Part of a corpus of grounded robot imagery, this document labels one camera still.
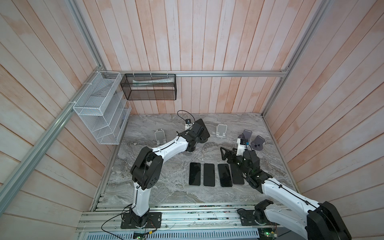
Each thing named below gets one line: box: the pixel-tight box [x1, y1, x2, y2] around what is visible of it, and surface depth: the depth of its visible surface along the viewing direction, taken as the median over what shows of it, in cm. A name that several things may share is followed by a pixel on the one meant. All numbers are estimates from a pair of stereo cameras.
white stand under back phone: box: [216, 124, 228, 138], surface depth 108 cm
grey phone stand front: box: [238, 129, 253, 140], surface depth 102 cm
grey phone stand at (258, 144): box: [251, 135, 265, 151], surface depth 100 cm
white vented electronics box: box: [85, 231, 265, 240], surface depth 71 cm
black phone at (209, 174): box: [203, 163, 215, 187], surface depth 90 cm
